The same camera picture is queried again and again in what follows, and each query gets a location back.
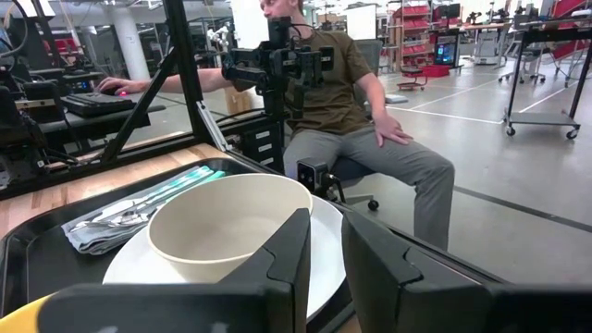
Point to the black drawer unit white labels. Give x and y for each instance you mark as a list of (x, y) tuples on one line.
[(259, 143)]

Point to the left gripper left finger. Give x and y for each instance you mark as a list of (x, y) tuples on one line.
[(185, 310)]

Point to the grey blue office chair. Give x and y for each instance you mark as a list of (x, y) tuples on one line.
[(353, 168)]

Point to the grey cloth napkin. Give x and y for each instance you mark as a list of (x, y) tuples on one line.
[(97, 238)]

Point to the white board panel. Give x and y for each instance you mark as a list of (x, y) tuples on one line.
[(361, 20)]

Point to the white round column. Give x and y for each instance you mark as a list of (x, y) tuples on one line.
[(131, 46)]

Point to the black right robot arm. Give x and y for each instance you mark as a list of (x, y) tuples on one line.
[(277, 120)]

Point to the black work desk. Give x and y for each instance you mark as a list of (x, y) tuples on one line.
[(92, 122)]

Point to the black table-level camera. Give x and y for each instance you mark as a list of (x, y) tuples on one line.
[(307, 173)]

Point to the beige bowl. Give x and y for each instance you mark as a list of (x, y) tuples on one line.
[(222, 222)]

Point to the white plate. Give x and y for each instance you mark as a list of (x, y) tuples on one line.
[(139, 266)]

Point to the person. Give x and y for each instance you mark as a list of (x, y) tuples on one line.
[(333, 92)]

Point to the black aluminium rig frame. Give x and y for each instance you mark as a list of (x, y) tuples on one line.
[(180, 55)]

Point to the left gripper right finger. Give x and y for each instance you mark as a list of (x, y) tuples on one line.
[(462, 310)]

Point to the black keyboard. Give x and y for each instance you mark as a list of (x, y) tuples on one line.
[(97, 102)]

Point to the cardboard box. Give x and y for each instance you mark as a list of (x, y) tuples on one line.
[(238, 99)]

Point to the red bin shelf rack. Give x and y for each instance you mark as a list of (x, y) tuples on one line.
[(416, 28)]

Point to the person's hand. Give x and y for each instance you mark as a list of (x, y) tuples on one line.
[(390, 131), (122, 85)]

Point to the lit computer screen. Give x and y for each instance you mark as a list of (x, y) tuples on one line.
[(445, 51)]

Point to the black plastic tray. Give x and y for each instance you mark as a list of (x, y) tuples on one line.
[(46, 259)]

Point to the red floor bin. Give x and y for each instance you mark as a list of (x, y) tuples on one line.
[(435, 70)]

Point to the red flat dolly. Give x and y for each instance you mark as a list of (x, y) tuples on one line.
[(411, 83)]

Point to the black rolling cart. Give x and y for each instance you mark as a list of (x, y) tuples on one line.
[(541, 118)]

